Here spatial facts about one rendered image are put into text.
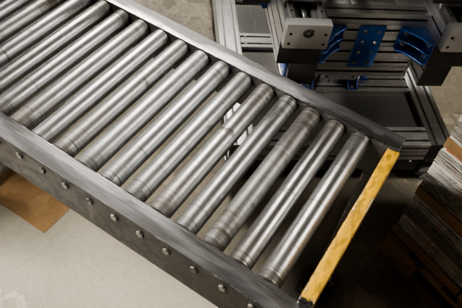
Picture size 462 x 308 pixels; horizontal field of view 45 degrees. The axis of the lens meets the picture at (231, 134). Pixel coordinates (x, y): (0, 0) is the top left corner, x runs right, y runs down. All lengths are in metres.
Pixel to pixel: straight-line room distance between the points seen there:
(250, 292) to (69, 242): 1.08
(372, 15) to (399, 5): 0.11
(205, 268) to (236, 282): 0.06
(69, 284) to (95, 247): 0.15
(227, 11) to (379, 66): 0.83
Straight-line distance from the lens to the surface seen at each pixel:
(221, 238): 1.10
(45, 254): 2.02
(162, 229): 1.10
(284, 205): 1.16
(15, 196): 2.16
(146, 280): 1.93
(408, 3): 1.91
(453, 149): 1.65
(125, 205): 1.13
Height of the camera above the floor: 1.75
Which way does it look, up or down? 50 degrees down
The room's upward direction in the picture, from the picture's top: 9 degrees clockwise
